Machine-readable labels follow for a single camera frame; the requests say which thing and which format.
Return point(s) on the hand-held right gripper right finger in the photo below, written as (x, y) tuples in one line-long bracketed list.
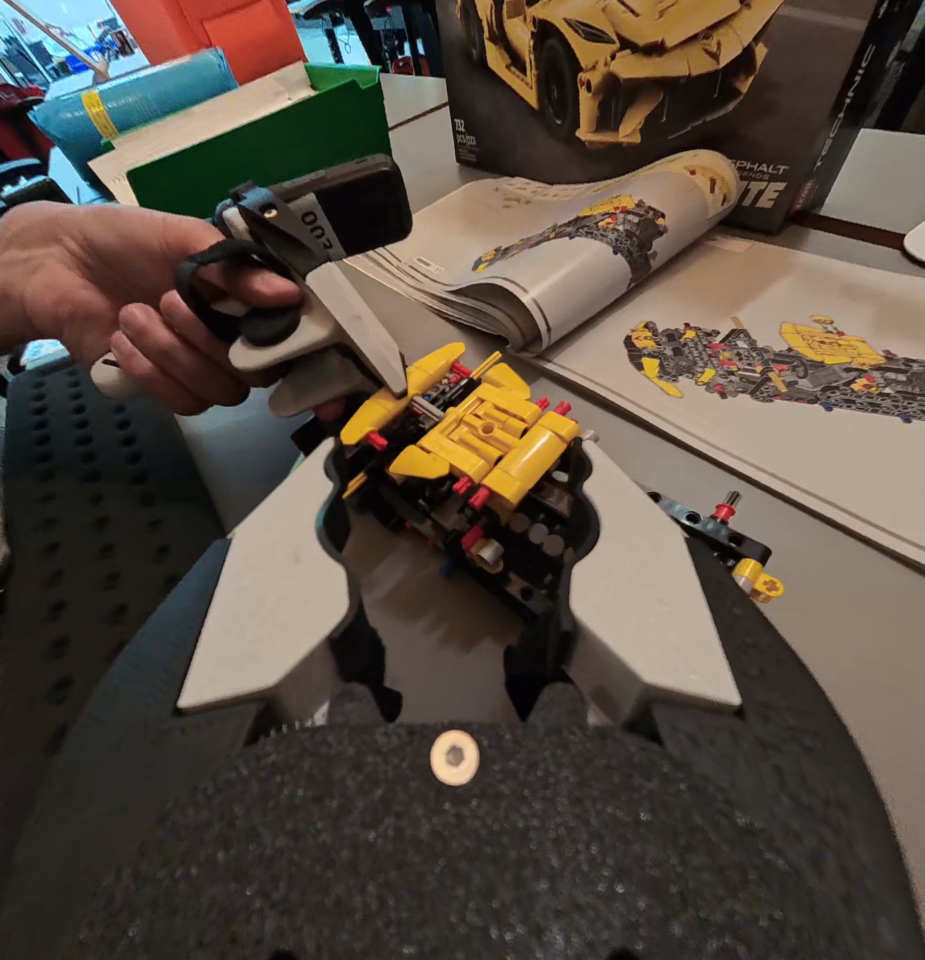
[(642, 600)]

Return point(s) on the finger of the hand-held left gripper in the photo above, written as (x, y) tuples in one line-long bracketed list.
[(357, 322), (320, 386)]

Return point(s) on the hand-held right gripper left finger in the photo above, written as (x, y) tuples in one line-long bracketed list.
[(275, 600)]

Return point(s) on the partly built lego car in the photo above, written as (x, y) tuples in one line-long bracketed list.
[(485, 442)]

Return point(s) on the black lego set box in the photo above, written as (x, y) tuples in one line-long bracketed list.
[(657, 75)]

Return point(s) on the person's left hand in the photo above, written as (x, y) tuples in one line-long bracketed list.
[(72, 270)]

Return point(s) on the green plastic bin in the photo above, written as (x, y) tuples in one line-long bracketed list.
[(267, 157)]

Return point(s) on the open instruction booklet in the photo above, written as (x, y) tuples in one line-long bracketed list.
[(732, 450)]

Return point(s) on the stack of white papers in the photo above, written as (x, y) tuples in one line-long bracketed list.
[(200, 120)]

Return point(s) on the orange plastic caddy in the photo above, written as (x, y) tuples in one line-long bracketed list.
[(237, 30)]

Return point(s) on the blue rolled mat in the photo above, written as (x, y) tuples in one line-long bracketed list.
[(147, 97)]

